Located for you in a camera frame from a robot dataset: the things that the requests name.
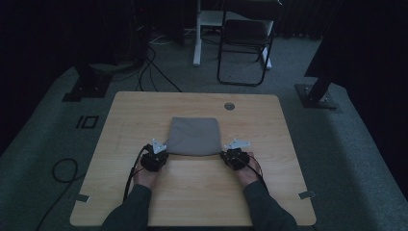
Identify left hand-held gripper cable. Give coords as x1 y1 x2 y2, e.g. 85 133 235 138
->
123 143 152 202

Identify black folding chair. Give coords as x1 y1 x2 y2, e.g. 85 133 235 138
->
217 0 284 88

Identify person's right hand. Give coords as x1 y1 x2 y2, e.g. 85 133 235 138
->
237 152 263 188

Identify grey tape piece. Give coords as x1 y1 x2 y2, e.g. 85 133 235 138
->
74 192 90 204
297 190 318 200

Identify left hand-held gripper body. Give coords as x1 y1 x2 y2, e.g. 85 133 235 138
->
140 138 169 173

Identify hand-held gripper cable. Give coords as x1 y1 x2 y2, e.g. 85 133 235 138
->
246 153 269 191
123 143 152 202

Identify grey pants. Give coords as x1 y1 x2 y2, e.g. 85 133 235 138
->
165 116 223 157

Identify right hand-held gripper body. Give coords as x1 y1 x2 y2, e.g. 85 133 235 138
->
223 138 251 171

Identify right hand-held gripper cable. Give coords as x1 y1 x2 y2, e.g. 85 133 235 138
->
246 153 269 191

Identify dark equipment tower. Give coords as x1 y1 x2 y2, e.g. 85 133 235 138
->
129 0 152 64

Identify black floor cables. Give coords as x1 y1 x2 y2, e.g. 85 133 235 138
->
137 47 183 93

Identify person's left hand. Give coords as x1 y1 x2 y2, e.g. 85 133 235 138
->
133 161 162 190

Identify white floor cable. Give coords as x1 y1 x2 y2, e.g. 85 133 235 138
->
148 33 175 46

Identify black looped floor cable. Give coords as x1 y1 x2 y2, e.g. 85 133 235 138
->
34 158 87 231

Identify white desk frame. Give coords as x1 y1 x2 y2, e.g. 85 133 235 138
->
192 0 273 70

